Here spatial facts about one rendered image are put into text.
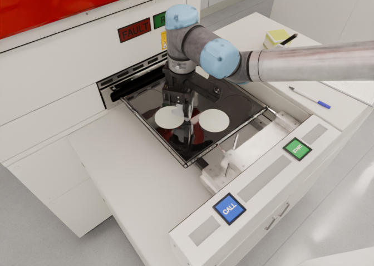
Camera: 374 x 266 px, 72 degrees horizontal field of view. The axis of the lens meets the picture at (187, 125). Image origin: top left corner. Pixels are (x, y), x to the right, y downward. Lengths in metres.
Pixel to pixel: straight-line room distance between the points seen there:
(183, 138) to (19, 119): 0.48
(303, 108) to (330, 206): 1.09
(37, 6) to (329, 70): 0.63
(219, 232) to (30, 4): 0.64
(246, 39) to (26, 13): 0.76
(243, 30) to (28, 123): 0.87
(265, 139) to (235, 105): 0.16
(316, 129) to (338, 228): 1.08
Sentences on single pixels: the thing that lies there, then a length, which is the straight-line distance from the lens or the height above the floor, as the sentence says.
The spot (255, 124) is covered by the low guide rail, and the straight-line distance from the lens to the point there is 0.95.
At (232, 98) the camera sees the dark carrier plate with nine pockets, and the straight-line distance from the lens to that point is 0.93.
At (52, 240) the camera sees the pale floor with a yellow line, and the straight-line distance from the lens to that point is 1.77.
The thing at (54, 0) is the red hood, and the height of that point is 1.27.
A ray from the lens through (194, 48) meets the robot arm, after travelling 0.57.
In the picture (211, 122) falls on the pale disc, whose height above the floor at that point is 0.90.
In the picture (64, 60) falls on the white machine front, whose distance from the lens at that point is 0.84.
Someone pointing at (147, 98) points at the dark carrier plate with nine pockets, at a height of 0.90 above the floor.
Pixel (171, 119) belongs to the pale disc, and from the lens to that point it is 0.85.
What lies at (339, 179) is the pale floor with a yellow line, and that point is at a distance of 2.01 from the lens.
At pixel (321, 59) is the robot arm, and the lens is 0.59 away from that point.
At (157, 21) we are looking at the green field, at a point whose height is 1.10.
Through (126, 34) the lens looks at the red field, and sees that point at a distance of 0.88.
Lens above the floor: 1.54
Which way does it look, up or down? 50 degrees down
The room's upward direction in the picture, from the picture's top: straight up
